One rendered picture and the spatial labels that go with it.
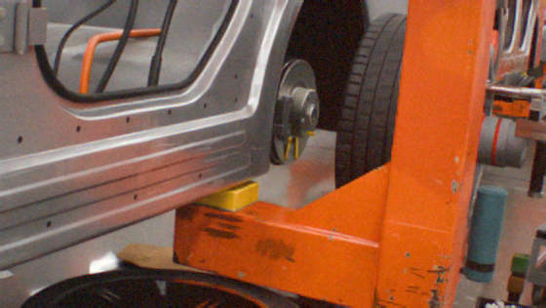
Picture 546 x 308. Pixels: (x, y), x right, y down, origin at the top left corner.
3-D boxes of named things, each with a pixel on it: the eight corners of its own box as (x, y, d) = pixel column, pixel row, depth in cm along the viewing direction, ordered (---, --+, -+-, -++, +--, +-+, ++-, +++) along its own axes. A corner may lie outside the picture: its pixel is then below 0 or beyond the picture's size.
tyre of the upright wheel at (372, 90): (327, 268, 216) (396, 183, 272) (408, 286, 207) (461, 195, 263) (336, 34, 192) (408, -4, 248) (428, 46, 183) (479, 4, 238)
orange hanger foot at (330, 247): (203, 247, 206) (213, 119, 200) (391, 290, 186) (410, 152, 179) (170, 263, 191) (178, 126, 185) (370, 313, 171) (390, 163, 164)
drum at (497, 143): (455, 155, 230) (461, 108, 227) (525, 167, 221) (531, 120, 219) (446, 162, 217) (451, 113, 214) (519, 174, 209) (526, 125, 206)
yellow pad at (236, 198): (212, 191, 201) (213, 173, 200) (259, 201, 196) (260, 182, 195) (184, 202, 189) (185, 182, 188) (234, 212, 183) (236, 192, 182)
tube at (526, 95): (479, 95, 216) (484, 57, 214) (546, 104, 209) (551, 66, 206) (468, 99, 200) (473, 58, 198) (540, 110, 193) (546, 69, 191)
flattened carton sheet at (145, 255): (133, 244, 361) (133, 237, 360) (248, 259, 356) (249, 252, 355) (113, 264, 332) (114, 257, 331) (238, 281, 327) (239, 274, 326)
